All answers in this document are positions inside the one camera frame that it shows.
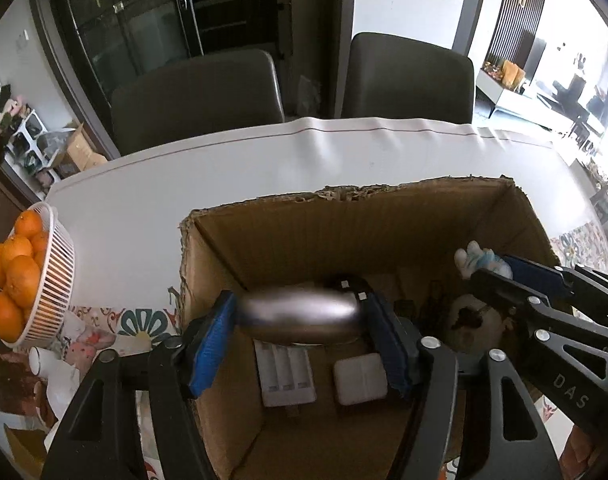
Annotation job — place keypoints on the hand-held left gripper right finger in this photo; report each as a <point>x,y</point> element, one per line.
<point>394,350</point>

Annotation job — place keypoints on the small white cup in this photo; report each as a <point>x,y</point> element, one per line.
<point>39,360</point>

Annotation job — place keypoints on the pile of oranges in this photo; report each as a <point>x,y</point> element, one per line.
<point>21,277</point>

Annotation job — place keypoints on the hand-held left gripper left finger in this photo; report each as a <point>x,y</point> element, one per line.
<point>211,345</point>

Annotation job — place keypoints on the orange decorative bag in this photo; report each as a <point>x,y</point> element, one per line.
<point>512,72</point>

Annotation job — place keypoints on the white slatted fruit basket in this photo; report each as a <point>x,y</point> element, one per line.
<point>54,280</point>

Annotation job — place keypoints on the white battery charger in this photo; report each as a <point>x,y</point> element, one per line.
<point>286,375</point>

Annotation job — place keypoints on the white and blue plush toy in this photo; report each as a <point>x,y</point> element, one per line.
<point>476,260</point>

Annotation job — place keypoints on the small cardboard floor box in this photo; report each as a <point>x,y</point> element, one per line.
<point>84,152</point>

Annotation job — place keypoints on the black framed glass door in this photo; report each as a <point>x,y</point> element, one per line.
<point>119,25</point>

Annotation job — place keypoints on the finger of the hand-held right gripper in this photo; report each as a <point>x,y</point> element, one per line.
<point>531,272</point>
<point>499,290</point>

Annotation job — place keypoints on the white square power adapter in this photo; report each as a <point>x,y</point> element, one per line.
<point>359,377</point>

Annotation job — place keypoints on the brown cardboard box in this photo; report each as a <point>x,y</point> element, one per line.
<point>334,240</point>

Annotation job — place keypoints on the flat screen television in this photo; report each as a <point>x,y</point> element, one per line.
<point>584,80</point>

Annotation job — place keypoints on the dark grey dining chair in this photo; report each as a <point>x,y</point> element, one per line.
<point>409,80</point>
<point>194,95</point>

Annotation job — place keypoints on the cream round toy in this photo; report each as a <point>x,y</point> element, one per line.
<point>464,332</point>

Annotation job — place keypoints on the dark shiny oval object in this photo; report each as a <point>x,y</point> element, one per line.
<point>299,315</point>

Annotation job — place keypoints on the white shoe rack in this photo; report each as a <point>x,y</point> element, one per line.
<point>26,145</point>

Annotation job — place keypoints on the white television cabinet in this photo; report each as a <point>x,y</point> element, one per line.
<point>524,105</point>

